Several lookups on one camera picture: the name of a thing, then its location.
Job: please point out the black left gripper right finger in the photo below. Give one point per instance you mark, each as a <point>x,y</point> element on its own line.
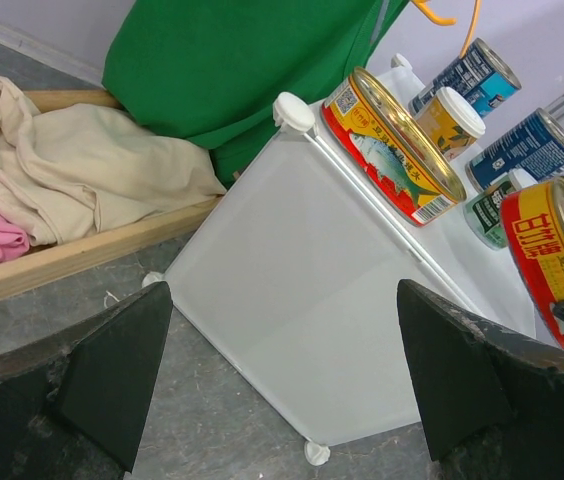
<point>491,400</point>

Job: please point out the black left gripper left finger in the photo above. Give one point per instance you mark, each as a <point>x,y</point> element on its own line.
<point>73,405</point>

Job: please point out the gold sardine tin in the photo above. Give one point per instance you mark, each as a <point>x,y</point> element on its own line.
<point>533,221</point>
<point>392,150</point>

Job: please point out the green labelled can white lid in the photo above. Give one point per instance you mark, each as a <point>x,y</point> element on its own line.
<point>482,213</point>

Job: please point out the blue labelled open-top can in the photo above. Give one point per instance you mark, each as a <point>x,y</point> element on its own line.
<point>536,145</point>

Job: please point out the yellow labelled can white lid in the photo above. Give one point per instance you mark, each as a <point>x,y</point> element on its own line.
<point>450,122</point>

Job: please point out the blue chicken noodle soup can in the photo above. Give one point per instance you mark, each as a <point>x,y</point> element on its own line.
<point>481,77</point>

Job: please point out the wooden clothes rack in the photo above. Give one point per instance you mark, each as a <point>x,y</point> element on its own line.
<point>46,264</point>

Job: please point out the beige crumpled cloth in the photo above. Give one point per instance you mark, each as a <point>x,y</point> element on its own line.
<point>85,169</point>

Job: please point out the white plastic cube cabinet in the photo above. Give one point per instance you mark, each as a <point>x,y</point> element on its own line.
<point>293,279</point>

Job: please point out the orange clothes hanger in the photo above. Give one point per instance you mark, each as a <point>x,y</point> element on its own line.
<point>423,7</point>

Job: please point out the green tank top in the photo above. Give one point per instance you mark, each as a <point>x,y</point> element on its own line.
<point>209,71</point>

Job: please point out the grey blue clothes hanger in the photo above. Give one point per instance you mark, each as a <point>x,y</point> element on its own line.
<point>380,18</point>

